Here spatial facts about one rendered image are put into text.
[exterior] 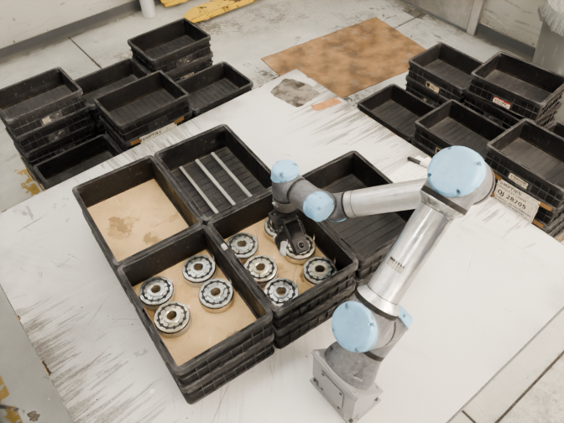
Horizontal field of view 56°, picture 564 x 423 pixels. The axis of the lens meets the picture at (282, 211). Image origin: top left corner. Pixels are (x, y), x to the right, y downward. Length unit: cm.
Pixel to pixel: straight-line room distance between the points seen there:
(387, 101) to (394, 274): 211
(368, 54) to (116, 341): 303
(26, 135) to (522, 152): 244
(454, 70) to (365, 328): 238
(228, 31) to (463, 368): 344
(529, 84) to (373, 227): 164
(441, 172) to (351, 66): 287
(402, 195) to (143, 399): 93
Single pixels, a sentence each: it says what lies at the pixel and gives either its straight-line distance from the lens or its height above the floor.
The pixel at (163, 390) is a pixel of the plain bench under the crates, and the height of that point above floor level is 70.
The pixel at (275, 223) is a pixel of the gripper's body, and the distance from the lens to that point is 157.
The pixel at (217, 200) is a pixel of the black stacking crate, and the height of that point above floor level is 83.
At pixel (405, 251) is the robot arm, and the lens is 123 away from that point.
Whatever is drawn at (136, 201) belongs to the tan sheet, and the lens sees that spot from 193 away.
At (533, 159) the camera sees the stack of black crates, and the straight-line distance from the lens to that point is 271.
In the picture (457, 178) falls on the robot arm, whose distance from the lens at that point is 120.
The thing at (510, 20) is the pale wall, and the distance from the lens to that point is 440.
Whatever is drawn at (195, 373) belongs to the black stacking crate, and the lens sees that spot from 148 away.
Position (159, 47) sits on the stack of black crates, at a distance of 342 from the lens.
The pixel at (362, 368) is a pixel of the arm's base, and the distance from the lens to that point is 143.
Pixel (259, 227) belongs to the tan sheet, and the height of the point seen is 83.
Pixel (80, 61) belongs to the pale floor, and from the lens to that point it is 444.
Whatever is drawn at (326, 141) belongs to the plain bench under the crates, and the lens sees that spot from 227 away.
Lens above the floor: 218
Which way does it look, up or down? 48 degrees down
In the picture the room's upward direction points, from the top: 2 degrees counter-clockwise
